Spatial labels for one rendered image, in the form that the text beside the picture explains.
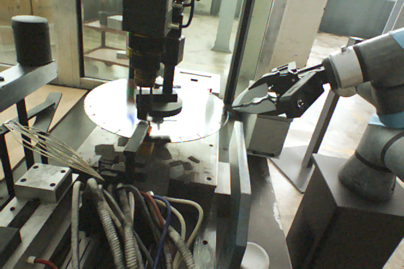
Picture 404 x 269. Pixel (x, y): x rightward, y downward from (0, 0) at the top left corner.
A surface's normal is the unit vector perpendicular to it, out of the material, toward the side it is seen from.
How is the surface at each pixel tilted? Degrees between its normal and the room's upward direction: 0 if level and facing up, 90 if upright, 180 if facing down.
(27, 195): 90
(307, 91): 59
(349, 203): 0
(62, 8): 90
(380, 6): 90
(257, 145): 90
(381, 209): 0
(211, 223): 0
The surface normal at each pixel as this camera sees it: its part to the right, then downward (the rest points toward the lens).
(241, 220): 0.06, -0.29
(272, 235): 0.15, -0.88
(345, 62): -0.44, -0.11
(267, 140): -0.07, 0.46
